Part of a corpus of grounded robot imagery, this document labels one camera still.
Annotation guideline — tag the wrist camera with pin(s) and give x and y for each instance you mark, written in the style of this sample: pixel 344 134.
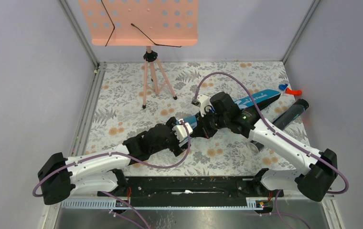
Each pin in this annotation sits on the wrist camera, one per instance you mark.
pixel 182 131
pixel 203 102

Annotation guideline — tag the orange clip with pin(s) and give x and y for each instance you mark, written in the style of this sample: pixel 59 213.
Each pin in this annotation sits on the orange clip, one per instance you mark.
pixel 293 92

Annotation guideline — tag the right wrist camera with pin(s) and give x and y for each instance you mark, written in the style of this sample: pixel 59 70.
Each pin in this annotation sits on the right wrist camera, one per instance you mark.
pixel 203 102

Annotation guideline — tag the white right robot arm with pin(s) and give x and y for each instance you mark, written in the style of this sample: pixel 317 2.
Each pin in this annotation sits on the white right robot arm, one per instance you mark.
pixel 314 170

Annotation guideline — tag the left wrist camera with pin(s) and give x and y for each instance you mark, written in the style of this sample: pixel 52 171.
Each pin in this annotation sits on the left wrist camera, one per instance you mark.
pixel 182 131

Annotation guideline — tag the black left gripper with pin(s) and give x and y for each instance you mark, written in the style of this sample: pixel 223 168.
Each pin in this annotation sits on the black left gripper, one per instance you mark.
pixel 176 149

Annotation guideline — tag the black shuttlecock tube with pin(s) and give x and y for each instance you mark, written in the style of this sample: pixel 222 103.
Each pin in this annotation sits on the black shuttlecock tube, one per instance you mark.
pixel 290 115

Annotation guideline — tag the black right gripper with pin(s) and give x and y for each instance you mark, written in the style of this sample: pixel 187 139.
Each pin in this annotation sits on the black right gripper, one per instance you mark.
pixel 202 130

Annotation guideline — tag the pink tripod stand legs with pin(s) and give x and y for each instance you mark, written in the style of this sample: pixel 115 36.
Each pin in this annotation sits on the pink tripod stand legs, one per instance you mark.
pixel 150 80

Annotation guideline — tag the blue sport racket bag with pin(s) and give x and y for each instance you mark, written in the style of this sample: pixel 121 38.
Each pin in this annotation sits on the blue sport racket bag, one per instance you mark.
pixel 257 99

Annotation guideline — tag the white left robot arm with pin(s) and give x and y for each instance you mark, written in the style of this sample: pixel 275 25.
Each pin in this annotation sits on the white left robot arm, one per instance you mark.
pixel 61 177

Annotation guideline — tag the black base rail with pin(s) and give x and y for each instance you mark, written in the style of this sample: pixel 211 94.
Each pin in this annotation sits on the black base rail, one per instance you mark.
pixel 192 191

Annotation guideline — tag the blue clip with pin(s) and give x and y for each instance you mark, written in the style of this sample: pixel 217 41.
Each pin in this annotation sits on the blue clip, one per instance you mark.
pixel 283 87

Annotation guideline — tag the pink perforated music stand desk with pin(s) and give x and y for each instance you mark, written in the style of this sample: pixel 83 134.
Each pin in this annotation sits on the pink perforated music stand desk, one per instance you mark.
pixel 171 23

